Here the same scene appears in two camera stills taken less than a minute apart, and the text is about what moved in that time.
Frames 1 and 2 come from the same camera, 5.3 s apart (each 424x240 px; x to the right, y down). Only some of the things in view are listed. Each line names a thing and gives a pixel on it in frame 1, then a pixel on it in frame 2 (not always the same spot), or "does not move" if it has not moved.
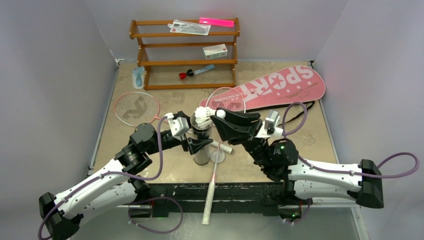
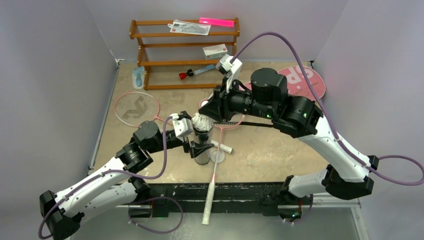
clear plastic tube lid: x=221 y=155 does not move
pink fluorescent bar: x=217 y=22 does not move
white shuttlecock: x=202 y=115 does not move
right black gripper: x=249 y=129 to x=222 y=101
